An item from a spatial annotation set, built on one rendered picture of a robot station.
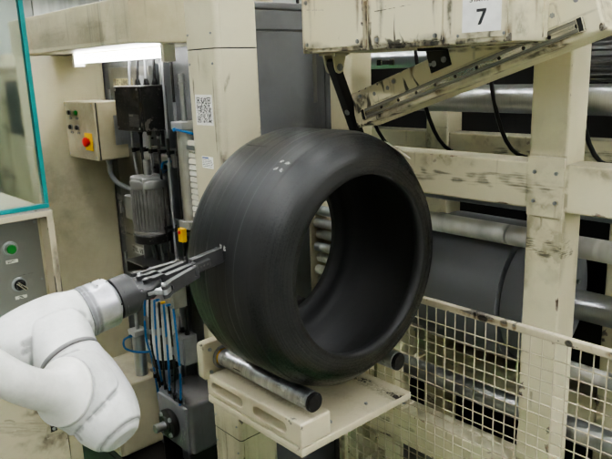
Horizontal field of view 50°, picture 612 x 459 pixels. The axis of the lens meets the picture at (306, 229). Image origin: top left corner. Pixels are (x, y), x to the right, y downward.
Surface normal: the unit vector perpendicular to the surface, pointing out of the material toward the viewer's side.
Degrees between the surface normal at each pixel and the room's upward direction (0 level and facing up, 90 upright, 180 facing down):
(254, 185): 46
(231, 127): 90
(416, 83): 90
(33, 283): 90
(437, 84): 90
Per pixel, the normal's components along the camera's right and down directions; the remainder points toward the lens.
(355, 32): -0.74, 0.18
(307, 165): 0.16, -0.45
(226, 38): 0.67, 0.15
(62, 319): 0.38, -0.67
